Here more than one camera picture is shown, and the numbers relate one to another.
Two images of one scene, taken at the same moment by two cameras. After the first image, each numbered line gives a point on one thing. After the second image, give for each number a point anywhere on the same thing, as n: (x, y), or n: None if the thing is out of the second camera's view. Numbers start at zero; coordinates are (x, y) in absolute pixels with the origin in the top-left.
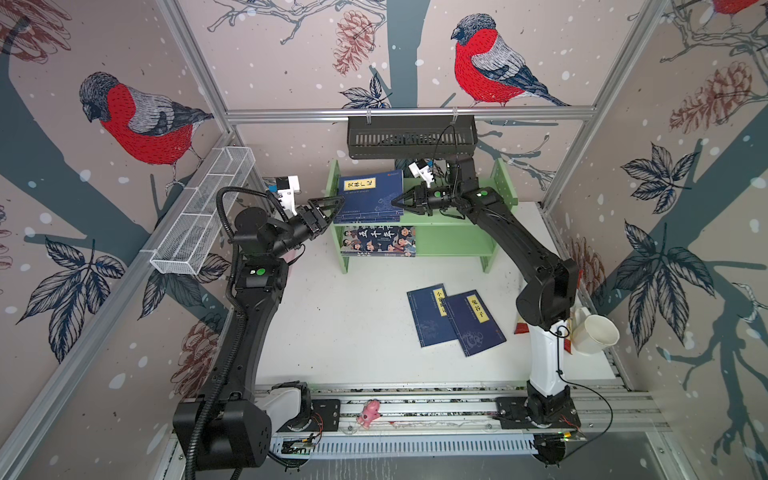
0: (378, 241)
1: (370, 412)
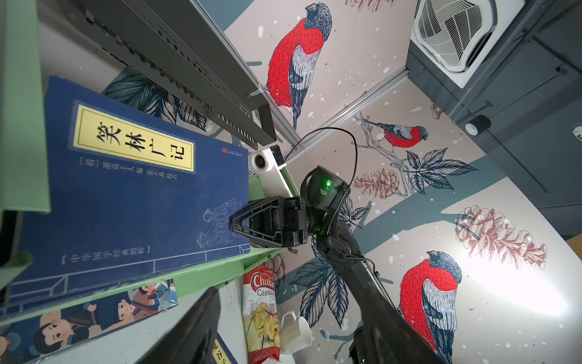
0: (26, 341)
1: None
